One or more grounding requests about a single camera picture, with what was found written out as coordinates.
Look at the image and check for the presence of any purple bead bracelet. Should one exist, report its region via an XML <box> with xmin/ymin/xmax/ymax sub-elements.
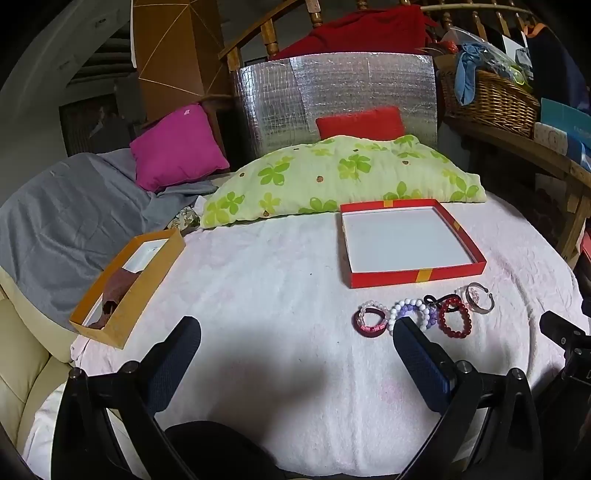
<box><xmin>401</xmin><ymin>298</ymin><xmax>440</xmax><ymax>330</ymax></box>

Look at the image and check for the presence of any blue cloth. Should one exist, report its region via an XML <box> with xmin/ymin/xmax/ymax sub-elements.
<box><xmin>454</xmin><ymin>43</ymin><xmax>486</xmax><ymax>103</ymax></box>

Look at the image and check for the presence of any wicker basket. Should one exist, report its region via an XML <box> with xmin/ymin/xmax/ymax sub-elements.
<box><xmin>438</xmin><ymin>69</ymin><xmax>541</xmax><ymax>138</ymax></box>

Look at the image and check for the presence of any silver foil insulation panel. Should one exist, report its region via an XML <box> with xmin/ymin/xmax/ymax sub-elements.
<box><xmin>231</xmin><ymin>52</ymin><xmax>439</xmax><ymax>160</ymax></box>

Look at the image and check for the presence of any grey blanket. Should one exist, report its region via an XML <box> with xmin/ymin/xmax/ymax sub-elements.
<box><xmin>0</xmin><ymin>148</ymin><xmax>219</xmax><ymax>331</ymax></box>

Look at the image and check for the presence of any red cloth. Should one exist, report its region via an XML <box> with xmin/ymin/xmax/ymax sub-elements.
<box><xmin>272</xmin><ymin>6</ymin><xmax>437</xmax><ymax>62</ymax></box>

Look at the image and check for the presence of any blue flat box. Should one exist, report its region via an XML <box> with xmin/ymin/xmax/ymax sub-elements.
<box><xmin>538</xmin><ymin>98</ymin><xmax>591</xmax><ymax>163</ymax></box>

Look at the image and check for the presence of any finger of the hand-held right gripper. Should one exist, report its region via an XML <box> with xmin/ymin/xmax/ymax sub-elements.
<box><xmin>539</xmin><ymin>311</ymin><xmax>590</xmax><ymax>348</ymax></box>

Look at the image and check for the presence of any wooden chair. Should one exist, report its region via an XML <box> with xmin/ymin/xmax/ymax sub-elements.
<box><xmin>218</xmin><ymin>0</ymin><xmax>444</xmax><ymax>75</ymax></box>

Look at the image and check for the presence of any brown cardboard box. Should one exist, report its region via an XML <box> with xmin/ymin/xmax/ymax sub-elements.
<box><xmin>130</xmin><ymin>0</ymin><xmax>232</xmax><ymax>124</ymax></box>

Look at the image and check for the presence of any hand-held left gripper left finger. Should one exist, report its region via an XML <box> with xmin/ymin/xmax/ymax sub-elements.
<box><xmin>51</xmin><ymin>316</ymin><xmax>203</xmax><ymax>480</ymax></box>

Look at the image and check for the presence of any red shallow cardboard box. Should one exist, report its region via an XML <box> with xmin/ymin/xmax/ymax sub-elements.
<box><xmin>340</xmin><ymin>198</ymin><xmax>487</xmax><ymax>289</ymax></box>

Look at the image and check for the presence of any wooden shelf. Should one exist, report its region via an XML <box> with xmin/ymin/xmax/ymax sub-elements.
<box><xmin>438</xmin><ymin>115</ymin><xmax>591</xmax><ymax>269</ymax></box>

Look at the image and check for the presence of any silver bangle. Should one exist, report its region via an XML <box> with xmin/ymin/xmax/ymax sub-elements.
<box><xmin>464</xmin><ymin>282</ymin><xmax>496</xmax><ymax>316</ymax></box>

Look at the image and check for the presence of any green floral pillow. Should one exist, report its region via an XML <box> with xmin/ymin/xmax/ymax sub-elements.
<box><xmin>199</xmin><ymin>135</ymin><xmax>487</xmax><ymax>230</ymax></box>

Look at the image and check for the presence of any orange shallow cardboard box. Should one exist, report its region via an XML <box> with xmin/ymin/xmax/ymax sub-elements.
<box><xmin>68</xmin><ymin>228</ymin><xmax>186</xmax><ymax>350</ymax></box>

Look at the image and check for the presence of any dark red ring bangle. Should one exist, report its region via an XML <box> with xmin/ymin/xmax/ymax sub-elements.
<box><xmin>353</xmin><ymin>308</ymin><xmax>387</xmax><ymax>338</ymax></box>

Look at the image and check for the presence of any magenta pillow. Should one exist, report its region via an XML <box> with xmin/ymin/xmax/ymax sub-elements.
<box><xmin>129</xmin><ymin>103</ymin><xmax>230</xmax><ymax>193</ymax></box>

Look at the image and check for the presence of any white bead bracelet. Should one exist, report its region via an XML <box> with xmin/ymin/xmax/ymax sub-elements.
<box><xmin>387</xmin><ymin>299</ymin><xmax>424</xmax><ymax>336</ymax></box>

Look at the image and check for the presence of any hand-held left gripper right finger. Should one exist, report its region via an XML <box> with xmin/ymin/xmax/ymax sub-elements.
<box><xmin>392</xmin><ymin>316</ymin><xmax>544</xmax><ymax>480</ymax></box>

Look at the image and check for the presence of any red cushion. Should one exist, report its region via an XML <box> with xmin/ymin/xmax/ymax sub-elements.
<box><xmin>316</xmin><ymin>106</ymin><xmax>406</xmax><ymax>140</ymax></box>

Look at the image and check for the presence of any red bead bracelet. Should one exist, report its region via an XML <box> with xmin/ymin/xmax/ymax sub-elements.
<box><xmin>437</xmin><ymin>298</ymin><xmax>472</xmax><ymax>338</ymax></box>

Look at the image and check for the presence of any floral patterned cloth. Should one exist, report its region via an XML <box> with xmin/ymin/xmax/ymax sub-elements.
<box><xmin>166</xmin><ymin>206</ymin><xmax>202</xmax><ymax>230</ymax></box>

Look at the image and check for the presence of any cream leather cushion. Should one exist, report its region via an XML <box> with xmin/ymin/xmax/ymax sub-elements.
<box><xmin>0</xmin><ymin>268</ymin><xmax>75</xmax><ymax>455</ymax></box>

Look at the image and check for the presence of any white patterned box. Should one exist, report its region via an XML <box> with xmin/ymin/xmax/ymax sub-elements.
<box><xmin>534</xmin><ymin>122</ymin><xmax>569</xmax><ymax>156</ymax></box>

